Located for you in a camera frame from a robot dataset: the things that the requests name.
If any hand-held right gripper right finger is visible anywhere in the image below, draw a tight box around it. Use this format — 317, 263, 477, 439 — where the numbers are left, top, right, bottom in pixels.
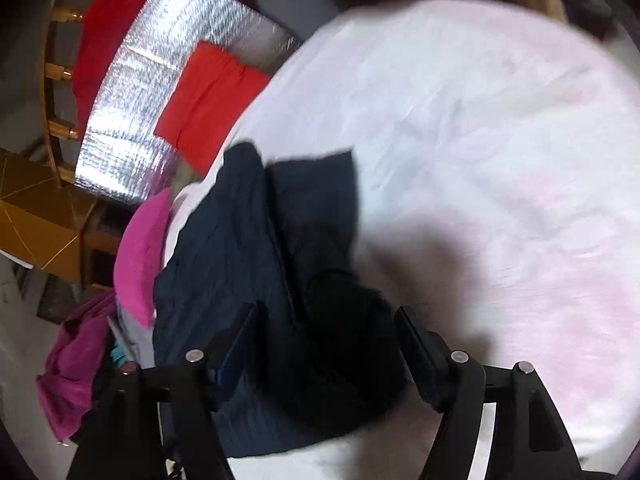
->
395, 306, 585, 480

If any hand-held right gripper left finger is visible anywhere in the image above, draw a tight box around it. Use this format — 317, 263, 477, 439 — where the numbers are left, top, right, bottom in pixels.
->
67, 302, 258, 480

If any dark navy jacket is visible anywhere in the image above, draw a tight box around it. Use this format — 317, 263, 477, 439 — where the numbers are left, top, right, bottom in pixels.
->
152, 142, 408, 459

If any pink cloth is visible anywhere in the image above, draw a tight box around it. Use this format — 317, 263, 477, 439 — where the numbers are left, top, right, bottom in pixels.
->
114, 188, 174, 329

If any magenta garment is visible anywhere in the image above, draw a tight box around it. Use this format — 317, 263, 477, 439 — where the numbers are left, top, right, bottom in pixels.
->
36, 291, 119, 441

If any white bed sheet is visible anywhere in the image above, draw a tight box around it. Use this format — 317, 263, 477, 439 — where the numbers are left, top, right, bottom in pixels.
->
150, 0, 640, 480

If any wooden furniture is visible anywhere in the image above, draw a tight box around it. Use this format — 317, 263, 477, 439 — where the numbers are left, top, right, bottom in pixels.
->
0, 0, 126, 292

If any red cloth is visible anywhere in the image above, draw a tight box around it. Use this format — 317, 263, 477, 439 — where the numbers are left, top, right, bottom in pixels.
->
73, 0, 166, 137
153, 42, 273, 177

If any silver foil insulation mat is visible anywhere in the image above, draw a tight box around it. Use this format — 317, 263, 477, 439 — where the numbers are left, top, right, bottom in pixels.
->
74, 0, 303, 206

